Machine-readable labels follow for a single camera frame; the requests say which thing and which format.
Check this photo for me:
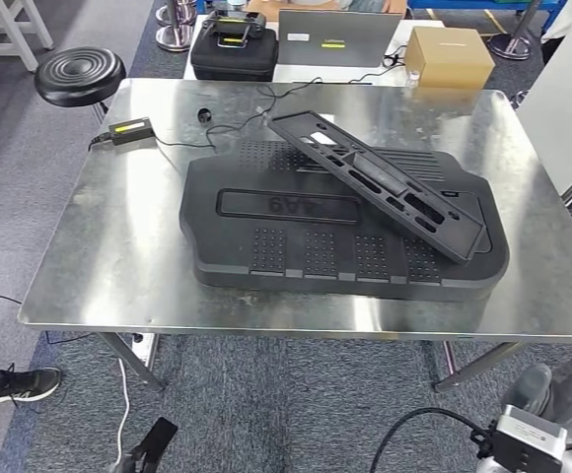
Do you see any black zip case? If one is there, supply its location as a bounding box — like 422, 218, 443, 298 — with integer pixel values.
189, 26, 280, 83

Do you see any black remote controller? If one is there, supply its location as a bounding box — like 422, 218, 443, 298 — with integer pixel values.
200, 7, 268, 50

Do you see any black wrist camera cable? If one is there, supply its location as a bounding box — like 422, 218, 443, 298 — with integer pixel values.
369, 405, 494, 473

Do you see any blue metal frame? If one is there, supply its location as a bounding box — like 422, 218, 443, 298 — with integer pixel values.
408, 0, 568, 33

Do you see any black power adapter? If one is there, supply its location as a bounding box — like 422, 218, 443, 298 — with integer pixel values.
87, 117, 156, 153

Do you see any black round stool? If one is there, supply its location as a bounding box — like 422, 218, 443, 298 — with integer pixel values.
34, 46, 127, 125

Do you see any long black plastic frame part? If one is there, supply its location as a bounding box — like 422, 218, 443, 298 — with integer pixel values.
267, 109, 488, 266

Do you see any black cable with round puck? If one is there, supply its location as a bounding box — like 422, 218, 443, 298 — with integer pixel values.
197, 77, 324, 153

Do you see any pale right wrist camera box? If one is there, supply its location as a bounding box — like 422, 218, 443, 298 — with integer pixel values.
490, 404, 568, 473

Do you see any thin black cable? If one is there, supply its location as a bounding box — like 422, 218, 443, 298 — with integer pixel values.
347, 45, 410, 86

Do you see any black left wrist bracket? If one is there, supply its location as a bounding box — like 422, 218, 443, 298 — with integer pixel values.
110, 417, 179, 473

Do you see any person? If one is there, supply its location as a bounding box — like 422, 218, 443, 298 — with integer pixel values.
0, 365, 63, 455

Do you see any large black embossed cover panel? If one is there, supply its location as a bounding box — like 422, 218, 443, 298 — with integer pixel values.
179, 138, 510, 303

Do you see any white table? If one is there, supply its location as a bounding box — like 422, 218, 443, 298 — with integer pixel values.
183, 16, 446, 86

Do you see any stainless steel workbench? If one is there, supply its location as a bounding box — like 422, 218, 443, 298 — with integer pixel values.
18, 78, 572, 393

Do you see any white metal table frame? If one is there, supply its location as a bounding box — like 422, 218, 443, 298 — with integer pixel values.
0, 0, 55, 73

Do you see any brown cardboard box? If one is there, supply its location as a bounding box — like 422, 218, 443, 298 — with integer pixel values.
403, 26, 496, 91

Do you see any black right camera bracket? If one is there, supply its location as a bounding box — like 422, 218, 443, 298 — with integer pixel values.
469, 423, 501, 461

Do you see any chrome stanchion post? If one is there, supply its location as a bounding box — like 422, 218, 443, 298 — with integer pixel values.
155, 0, 194, 53
487, 0, 545, 61
156, 0, 198, 28

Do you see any white power strip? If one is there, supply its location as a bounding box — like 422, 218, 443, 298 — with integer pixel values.
130, 332, 161, 369

